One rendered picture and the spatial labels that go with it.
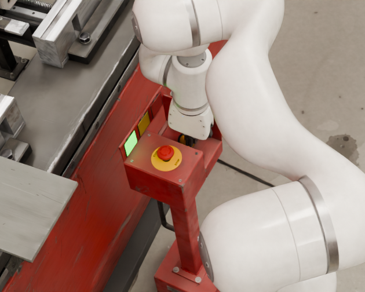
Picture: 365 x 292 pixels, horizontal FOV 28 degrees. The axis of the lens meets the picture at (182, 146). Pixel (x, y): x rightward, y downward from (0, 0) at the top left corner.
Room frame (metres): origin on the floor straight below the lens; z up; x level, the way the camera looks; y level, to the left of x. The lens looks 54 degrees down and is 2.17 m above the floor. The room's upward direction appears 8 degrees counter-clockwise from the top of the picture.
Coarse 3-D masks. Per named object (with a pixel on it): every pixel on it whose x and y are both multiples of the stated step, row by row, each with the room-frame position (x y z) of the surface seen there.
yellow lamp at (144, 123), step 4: (144, 116) 1.06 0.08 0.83; (148, 116) 1.07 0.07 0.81; (144, 120) 1.05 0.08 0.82; (148, 120) 1.07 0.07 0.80; (140, 124) 1.04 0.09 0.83; (144, 124) 1.05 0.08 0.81; (148, 124) 1.06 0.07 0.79; (140, 128) 1.04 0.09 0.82; (144, 128) 1.05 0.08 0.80; (140, 132) 1.03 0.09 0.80
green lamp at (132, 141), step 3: (132, 135) 1.01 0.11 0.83; (135, 135) 1.02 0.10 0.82; (129, 138) 1.00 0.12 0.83; (132, 138) 1.01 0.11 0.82; (135, 138) 1.01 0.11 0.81; (129, 141) 1.00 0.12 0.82; (132, 141) 1.00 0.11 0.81; (135, 141) 1.01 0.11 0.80; (126, 144) 0.99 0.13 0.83; (129, 144) 0.99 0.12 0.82; (132, 144) 1.00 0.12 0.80; (135, 144) 1.01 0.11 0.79; (126, 147) 0.98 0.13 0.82; (129, 147) 0.99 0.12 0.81; (132, 147) 1.00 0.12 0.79; (126, 150) 0.98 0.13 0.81; (129, 150) 0.99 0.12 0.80; (129, 153) 0.99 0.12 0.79
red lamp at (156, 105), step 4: (160, 96) 1.12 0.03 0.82; (156, 100) 1.10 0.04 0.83; (160, 100) 1.12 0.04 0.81; (152, 104) 1.09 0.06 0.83; (156, 104) 1.10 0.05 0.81; (160, 104) 1.11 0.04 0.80; (152, 108) 1.09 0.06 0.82; (156, 108) 1.10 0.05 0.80; (152, 112) 1.08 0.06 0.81; (156, 112) 1.10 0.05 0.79
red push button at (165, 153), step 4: (160, 148) 0.97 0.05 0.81; (164, 148) 0.97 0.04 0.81; (168, 148) 0.97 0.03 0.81; (172, 148) 0.97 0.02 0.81; (160, 152) 0.96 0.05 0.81; (164, 152) 0.96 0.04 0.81; (168, 152) 0.96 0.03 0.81; (172, 152) 0.96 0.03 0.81; (160, 156) 0.95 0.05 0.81; (164, 156) 0.95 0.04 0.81; (168, 156) 0.95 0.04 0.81; (172, 156) 0.95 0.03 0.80; (164, 160) 0.96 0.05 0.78; (168, 160) 0.95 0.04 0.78
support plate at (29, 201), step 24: (0, 168) 0.85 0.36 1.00; (24, 168) 0.84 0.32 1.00; (0, 192) 0.79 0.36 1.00; (24, 192) 0.78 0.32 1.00; (48, 192) 0.77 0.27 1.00; (72, 192) 0.77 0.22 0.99; (0, 216) 0.74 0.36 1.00; (24, 216) 0.73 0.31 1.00; (48, 216) 0.72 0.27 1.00; (0, 240) 0.68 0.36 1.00; (24, 240) 0.68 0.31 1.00
